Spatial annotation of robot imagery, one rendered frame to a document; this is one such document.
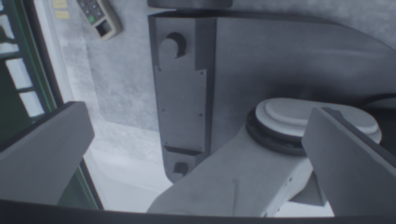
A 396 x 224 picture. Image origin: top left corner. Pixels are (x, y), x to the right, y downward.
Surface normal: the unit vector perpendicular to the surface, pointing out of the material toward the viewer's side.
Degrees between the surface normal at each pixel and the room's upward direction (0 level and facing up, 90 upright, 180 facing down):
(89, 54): 0
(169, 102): 0
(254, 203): 90
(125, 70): 0
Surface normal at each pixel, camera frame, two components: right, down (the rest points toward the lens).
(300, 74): -0.23, 0.50
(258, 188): 0.01, -0.85
